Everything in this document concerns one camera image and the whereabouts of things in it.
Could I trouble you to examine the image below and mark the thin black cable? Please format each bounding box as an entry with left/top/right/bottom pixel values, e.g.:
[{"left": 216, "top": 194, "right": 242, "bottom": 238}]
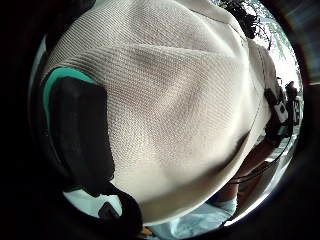
[{"left": 229, "top": 134, "right": 294, "bottom": 185}]

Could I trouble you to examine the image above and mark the white marker cube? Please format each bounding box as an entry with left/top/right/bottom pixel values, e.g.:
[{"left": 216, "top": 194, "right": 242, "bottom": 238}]
[{"left": 273, "top": 99, "right": 302, "bottom": 127}]

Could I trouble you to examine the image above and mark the beige knit garment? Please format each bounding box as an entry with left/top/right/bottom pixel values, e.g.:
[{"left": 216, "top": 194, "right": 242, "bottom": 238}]
[{"left": 39, "top": 0, "right": 284, "bottom": 227}]

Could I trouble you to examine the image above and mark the the person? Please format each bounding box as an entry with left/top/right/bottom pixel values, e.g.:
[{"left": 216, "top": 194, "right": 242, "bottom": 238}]
[{"left": 148, "top": 196, "right": 242, "bottom": 240}]

